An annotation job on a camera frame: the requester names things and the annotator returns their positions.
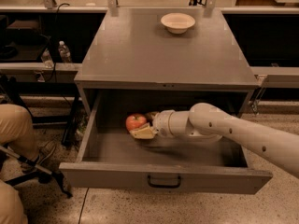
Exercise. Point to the person's leg in khaki trousers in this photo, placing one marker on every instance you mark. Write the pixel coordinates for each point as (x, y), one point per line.
(16, 129)

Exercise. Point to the black drawer handle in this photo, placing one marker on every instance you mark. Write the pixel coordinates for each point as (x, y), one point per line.
(164, 183)

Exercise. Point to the clear plastic water bottle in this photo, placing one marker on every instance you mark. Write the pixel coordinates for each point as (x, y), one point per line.
(65, 54)

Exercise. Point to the red apple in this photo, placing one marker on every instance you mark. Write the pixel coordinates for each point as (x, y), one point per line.
(135, 121)

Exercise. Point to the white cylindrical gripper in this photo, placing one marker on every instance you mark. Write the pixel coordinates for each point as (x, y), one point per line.
(162, 123)

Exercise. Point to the white ceramic bowl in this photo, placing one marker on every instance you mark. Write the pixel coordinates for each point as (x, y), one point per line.
(177, 23)

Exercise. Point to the grey metal cabinet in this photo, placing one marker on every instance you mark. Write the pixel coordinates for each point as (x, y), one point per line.
(133, 50)

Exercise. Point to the grey open top drawer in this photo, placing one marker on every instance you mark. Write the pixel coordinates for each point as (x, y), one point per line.
(110, 158)

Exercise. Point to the dark box on shelf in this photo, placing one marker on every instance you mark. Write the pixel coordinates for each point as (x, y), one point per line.
(24, 32)

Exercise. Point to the grey sneaker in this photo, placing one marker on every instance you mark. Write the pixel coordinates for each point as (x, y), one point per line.
(44, 152)

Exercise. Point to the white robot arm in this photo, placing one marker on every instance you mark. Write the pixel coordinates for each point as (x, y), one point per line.
(206, 122)

